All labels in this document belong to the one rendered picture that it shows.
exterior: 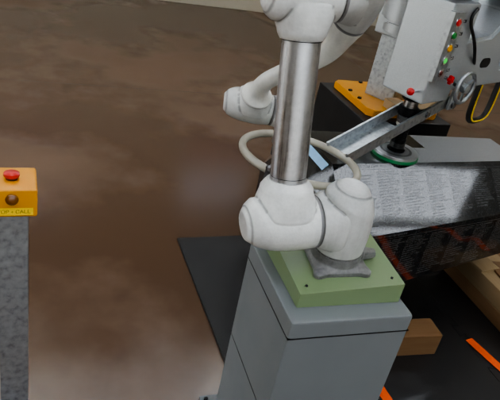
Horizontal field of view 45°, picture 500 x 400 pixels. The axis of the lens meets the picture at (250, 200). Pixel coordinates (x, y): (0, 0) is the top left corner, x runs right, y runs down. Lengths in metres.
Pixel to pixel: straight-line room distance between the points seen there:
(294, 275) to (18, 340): 0.83
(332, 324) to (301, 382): 0.23
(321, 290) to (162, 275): 1.45
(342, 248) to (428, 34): 1.14
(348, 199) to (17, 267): 0.92
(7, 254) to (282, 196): 0.74
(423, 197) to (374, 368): 1.07
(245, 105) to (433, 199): 1.21
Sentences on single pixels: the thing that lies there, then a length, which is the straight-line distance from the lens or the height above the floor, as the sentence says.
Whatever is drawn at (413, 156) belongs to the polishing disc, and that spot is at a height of 0.85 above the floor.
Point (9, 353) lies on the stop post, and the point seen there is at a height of 0.51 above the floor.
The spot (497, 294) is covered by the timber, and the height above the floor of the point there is 0.17.
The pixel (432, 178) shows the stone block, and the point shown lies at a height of 0.77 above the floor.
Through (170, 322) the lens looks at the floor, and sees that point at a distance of 2.83.
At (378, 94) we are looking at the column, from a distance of 3.72.
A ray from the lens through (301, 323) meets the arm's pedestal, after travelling 1.72.
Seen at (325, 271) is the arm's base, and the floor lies 0.88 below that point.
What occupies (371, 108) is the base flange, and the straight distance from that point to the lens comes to 3.53.
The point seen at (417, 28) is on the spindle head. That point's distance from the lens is 2.64.
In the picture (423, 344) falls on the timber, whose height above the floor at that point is 0.09.
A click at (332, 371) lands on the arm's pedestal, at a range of 1.92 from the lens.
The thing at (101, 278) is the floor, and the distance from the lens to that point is 3.04.
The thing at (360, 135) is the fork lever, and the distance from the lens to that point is 2.66.
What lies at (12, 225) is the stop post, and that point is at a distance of 1.67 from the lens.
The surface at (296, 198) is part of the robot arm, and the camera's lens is 1.62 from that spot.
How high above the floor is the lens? 1.89
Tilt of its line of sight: 29 degrees down
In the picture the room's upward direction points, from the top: 12 degrees clockwise
